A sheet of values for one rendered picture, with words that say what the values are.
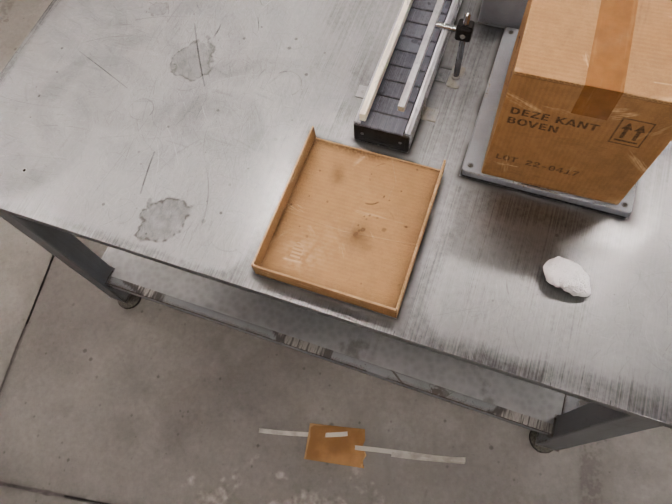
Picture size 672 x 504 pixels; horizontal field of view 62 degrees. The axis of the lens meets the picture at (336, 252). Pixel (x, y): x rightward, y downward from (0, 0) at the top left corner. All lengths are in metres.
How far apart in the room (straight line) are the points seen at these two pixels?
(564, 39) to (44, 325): 1.78
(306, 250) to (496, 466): 1.01
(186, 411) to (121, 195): 0.89
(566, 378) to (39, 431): 1.58
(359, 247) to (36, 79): 0.81
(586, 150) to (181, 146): 0.74
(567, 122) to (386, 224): 0.34
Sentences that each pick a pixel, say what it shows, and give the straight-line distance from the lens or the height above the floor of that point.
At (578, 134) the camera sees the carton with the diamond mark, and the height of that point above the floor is 1.02.
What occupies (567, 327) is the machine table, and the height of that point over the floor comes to 0.83.
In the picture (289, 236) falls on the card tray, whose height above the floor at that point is 0.83.
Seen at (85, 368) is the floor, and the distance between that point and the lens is 2.01.
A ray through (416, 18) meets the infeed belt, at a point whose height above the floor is 0.88.
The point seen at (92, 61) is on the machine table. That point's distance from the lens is 1.39.
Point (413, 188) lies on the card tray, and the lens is 1.05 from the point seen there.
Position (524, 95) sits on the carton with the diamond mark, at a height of 1.08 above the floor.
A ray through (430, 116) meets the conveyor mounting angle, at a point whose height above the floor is 0.83.
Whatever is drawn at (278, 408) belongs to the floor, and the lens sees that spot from 1.78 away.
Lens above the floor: 1.74
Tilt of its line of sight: 66 degrees down
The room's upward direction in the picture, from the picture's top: 10 degrees counter-clockwise
